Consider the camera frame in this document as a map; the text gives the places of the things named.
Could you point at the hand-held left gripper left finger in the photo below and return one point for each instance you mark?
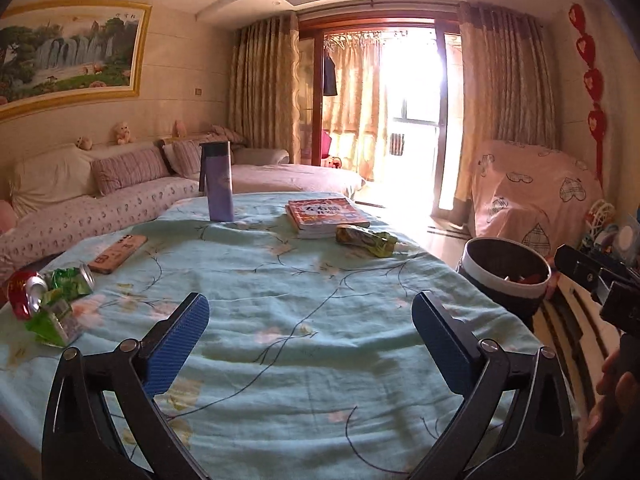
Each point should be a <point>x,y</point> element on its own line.
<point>180,345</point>

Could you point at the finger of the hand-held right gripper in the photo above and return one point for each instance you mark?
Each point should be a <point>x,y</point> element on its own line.
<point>580,265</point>

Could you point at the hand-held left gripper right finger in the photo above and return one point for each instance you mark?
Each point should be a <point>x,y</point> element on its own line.
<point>440,342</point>

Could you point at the black bin with white rim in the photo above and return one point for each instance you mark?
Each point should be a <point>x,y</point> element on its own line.
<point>480,280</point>

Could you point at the person's right hand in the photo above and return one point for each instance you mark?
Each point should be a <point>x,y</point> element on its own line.
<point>607,375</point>

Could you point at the white toy wheel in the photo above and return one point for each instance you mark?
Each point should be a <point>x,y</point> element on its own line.
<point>600,216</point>

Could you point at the pink heart print cover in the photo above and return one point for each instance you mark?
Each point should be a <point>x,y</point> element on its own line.
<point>520,185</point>

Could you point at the brown remote control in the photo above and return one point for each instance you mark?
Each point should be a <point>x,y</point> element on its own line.
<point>117,255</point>

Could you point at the teal floral blanket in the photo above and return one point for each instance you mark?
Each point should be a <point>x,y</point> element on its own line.
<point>300,320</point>

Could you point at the green spouted pouch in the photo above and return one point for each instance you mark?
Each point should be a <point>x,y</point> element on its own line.
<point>367,241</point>

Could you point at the crushed green can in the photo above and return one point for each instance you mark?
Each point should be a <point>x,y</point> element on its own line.
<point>70,282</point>
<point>47,321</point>

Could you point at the crushed green can front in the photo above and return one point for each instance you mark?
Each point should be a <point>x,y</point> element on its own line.
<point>47,321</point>

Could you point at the purple drink bottle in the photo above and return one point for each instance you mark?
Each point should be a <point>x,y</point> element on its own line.
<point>220,195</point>

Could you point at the sofa with pink covers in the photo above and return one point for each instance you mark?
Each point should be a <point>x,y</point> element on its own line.
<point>100,210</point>

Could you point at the crushed red can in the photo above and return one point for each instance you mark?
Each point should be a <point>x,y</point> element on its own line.
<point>22,300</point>

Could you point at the red cover book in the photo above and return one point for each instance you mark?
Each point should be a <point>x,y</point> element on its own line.
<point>325,212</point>

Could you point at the beige patterned curtain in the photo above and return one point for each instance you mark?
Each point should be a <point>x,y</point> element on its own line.
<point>505,100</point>
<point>262,90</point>

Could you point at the striped hanging towel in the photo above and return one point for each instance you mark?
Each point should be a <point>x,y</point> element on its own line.
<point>396,144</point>

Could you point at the small pink toy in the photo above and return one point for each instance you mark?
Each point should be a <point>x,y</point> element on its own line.
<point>334,162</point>

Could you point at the white pillow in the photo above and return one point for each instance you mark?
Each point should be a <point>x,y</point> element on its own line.
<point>50,180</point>

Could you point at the small striped pink pillow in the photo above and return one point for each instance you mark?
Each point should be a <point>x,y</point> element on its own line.
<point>227,135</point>

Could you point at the pink plush toy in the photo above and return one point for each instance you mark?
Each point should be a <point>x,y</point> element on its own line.
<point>178,128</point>

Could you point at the beige teddy bear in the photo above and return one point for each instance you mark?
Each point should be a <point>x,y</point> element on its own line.
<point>84,143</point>
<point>123,133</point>

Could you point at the magenta box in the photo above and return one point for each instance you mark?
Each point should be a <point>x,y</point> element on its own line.
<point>327,145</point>

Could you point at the sheer balcony curtain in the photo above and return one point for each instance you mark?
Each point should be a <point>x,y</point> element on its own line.
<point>357,105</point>

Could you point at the dark hanging garment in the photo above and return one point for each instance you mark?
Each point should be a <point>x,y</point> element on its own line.
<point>329,75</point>

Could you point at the framed landscape painting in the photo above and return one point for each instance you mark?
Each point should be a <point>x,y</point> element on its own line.
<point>65,55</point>

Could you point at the red heart wall decoration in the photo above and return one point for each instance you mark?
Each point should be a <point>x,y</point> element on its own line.
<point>592,82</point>

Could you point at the wooden balcony door frame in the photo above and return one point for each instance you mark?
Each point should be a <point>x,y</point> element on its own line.
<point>442,110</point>

